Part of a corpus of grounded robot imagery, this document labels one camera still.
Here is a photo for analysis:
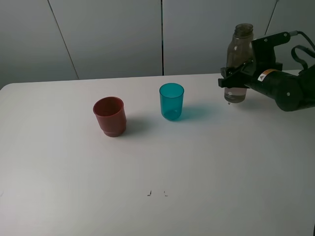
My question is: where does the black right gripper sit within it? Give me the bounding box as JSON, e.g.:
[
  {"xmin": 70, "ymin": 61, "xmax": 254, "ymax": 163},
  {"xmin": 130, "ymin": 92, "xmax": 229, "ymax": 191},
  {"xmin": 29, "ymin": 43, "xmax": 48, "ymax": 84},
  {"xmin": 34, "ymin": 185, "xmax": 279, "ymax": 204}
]
[{"xmin": 218, "ymin": 59, "xmax": 283, "ymax": 92}]

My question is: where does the smoky transparent plastic bottle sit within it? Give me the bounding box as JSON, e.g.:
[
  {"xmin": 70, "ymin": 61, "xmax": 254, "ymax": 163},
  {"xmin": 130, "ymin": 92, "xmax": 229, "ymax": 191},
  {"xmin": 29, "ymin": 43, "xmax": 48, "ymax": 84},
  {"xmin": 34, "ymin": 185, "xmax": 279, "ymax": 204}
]
[{"xmin": 224, "ymin": 23, "xmax": 253, "ymax": 103}]

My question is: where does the teal transparent plastic cup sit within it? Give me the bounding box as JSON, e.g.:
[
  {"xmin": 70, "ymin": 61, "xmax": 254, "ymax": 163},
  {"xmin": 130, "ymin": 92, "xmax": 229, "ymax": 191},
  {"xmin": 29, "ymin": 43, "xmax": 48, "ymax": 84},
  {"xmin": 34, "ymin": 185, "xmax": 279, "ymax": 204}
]
[{"xmin": 159, "ymin": 83, "xmax": 184, "ymax": 120}]

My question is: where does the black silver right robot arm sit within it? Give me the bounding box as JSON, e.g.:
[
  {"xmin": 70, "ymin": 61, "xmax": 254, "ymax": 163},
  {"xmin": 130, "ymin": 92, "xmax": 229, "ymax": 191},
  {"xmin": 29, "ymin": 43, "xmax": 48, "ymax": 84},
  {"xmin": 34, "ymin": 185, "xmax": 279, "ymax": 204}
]
[{"xmin": 218, "ymin": 61, "xmax": 315, "ymax": 112}]

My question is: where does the red plastic cup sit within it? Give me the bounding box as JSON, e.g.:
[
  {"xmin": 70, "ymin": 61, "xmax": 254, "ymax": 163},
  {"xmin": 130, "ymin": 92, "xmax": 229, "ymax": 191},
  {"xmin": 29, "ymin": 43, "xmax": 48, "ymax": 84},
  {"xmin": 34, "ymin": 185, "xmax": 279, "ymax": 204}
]
[{"xmin": 93, "ymin": 96, "xmax": 126, "ymax": 137}]

